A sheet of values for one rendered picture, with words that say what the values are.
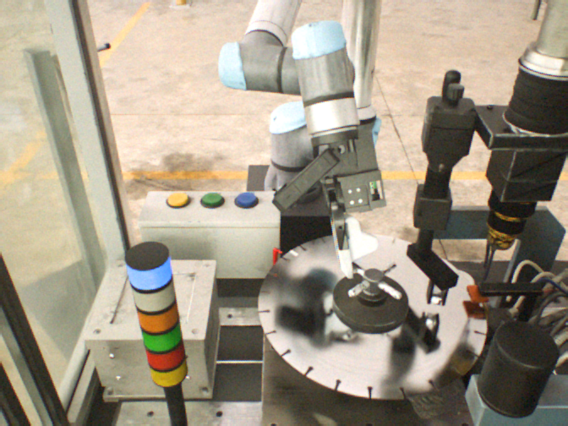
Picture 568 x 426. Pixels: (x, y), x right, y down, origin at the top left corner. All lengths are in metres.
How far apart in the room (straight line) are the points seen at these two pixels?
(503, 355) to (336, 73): 0.42
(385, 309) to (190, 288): 0.32
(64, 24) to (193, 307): 0.45
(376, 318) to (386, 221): 1.83
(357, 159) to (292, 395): 0.35
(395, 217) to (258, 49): 1.84
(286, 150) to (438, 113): 0.68
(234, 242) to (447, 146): 0.54
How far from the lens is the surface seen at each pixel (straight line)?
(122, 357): 0.87
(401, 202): 2.74
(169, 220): 1.05
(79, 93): 0.85
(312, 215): 1.30
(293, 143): 1.27
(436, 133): 0.66
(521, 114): 0.65
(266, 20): 0.94
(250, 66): 0.87
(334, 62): 0.75
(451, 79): 0.69
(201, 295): 0.88
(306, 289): 0.81
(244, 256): 1.09
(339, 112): 0.74
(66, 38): 0.83
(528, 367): 0.54
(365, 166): 0.76
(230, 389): 0.94
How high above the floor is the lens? 1.51
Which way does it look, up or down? 36 degrees down
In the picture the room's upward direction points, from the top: straight up
